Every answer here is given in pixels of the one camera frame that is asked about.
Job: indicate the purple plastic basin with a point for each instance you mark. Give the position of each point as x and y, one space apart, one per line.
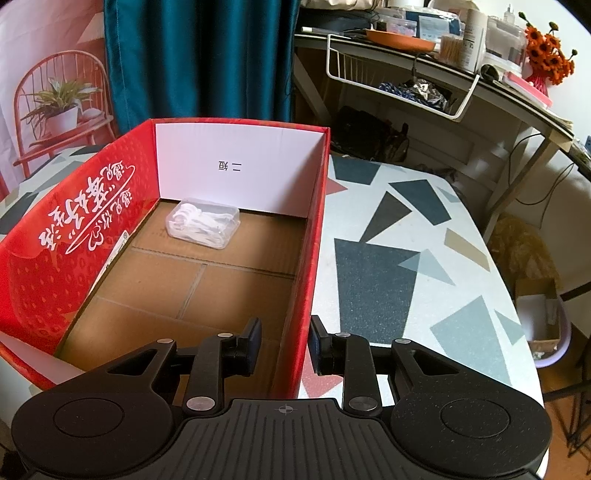
564 341

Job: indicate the orange plate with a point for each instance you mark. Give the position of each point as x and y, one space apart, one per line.
397 40

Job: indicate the teal curtain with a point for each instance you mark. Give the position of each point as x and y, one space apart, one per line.
198 60

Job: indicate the clear floss pick box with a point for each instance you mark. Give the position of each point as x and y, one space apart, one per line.
203 226

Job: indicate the grey wooden desk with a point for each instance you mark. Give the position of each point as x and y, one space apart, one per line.
498 92

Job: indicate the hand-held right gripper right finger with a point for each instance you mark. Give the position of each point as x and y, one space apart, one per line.
316 342

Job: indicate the blue box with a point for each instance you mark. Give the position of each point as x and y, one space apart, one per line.
438 25

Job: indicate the small cardboard box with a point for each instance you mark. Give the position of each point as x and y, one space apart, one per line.
538 318

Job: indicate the clear box of pink bits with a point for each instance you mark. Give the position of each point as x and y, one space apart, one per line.
399 26

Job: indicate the clear plastic container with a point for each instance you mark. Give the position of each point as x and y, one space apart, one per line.
505 39

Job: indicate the white bottle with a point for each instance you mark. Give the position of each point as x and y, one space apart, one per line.
474 41

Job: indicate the orange artificial flowers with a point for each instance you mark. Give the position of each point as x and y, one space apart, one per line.
547 50

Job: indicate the red chair wall poster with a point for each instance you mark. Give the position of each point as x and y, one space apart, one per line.
60 46

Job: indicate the crumpled silver foil bag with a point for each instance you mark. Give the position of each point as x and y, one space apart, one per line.
429 94

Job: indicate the red cardboard box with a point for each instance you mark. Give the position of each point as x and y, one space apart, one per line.
46 286

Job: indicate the black bag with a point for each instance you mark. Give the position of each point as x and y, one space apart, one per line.
364 134

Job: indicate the cotton swab container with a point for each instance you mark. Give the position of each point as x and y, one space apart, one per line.
450 48

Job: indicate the dried straw bundle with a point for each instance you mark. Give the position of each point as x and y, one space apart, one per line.
521 249

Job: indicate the pink flat box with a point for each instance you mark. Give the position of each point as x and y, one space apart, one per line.
526 88

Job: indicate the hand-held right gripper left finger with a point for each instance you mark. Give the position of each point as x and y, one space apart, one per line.
252 338

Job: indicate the blue patterned bundle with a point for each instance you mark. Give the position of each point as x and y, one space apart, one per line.
395 90

